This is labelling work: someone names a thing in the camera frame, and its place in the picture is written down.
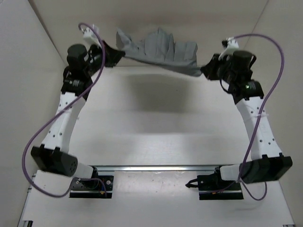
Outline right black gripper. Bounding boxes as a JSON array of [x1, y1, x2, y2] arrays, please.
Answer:
[[202, 55, 235, 85]]

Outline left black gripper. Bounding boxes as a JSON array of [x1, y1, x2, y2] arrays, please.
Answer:
[[88, 37, 126, 71]]

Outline grey pleated skirt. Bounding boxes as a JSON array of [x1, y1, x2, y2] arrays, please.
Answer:
[[116, 27, 202, 77]]

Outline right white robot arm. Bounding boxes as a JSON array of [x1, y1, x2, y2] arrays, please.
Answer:
[[201, 51, 293, 190]]

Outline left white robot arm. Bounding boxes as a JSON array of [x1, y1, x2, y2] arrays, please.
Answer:
[[31, 44, 125, 188]]

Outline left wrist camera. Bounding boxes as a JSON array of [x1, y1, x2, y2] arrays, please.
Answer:
[[80, 24, 100, 46]]

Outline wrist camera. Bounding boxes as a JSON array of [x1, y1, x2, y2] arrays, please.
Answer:
[[218, 37, 239, 60], [80, 24, 100, 46]]

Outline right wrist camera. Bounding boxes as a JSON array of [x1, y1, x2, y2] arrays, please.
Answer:
[[218, 37, 239, 60]]

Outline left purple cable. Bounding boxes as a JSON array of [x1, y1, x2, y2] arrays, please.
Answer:
[[22, 22, 107, 198]]

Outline purple cable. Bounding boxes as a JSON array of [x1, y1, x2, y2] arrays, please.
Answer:
[[200, 34, 285, 201], [22, 22, 107, 198]]

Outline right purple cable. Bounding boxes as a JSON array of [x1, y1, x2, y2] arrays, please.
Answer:
[[200, 34, 285, 201]]

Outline aluminium table rail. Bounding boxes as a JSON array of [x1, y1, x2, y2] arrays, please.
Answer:
[[96, 165, 217, 172]]

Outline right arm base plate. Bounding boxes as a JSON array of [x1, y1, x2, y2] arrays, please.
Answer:
[[185, 169, 244, 201]]

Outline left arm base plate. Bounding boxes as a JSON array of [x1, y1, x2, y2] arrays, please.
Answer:
[[69, 172, 114, 199]]

